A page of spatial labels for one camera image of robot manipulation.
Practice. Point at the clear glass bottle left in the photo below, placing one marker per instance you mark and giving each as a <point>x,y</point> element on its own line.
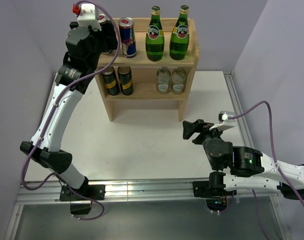
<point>163,80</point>

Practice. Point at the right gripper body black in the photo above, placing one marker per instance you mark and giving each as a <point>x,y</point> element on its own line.
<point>204,134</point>

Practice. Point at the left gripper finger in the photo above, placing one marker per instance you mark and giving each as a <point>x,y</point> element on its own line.
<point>110,36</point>
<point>73,24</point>

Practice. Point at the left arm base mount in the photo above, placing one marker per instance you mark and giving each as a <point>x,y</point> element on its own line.
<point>81,204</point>

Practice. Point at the blue silver can front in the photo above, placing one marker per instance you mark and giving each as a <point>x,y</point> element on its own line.
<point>102,18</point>

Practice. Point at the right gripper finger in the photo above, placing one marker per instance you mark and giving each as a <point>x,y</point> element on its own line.
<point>201,124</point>
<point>190,128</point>

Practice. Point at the black gold can front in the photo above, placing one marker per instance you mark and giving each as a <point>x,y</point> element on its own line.
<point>110,81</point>

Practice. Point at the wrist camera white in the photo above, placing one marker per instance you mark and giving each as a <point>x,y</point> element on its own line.
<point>224,122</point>
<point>87,16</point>

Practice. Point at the clear glass bottle right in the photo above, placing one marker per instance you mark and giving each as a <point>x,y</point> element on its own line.
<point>178,80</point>

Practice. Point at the aluminium rail right side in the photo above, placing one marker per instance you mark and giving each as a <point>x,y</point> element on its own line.
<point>242,123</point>

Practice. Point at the black gold can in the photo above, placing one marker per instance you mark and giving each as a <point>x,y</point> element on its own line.
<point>110,81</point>
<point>125,79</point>

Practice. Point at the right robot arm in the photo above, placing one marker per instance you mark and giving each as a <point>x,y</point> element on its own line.
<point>236,168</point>

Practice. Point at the aluminium rail front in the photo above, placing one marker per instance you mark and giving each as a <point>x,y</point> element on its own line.
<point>116,191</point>

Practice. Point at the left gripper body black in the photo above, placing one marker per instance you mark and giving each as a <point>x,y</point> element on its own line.
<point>95,56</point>

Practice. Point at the green Perrier bottle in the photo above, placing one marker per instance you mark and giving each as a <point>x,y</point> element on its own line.
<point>179,40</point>
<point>154,41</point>

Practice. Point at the aluminium rail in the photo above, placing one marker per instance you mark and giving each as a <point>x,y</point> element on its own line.
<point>116,191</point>
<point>242,123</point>

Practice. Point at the clear glass bottle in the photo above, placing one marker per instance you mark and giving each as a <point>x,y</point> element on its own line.
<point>163,80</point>
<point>178,80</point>

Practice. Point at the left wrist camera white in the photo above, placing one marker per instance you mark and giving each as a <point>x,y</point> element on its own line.
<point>87,16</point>

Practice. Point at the blue silver can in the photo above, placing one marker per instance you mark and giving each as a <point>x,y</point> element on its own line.
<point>127,33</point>
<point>102,18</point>

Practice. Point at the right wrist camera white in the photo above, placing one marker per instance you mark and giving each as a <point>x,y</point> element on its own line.
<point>224,122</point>

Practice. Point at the wooden two-tier shelf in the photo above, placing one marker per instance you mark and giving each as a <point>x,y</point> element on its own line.
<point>144,70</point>

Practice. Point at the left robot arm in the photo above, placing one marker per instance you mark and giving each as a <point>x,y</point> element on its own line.
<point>44,147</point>

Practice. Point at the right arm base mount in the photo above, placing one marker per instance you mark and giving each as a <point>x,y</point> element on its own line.
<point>217,199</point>

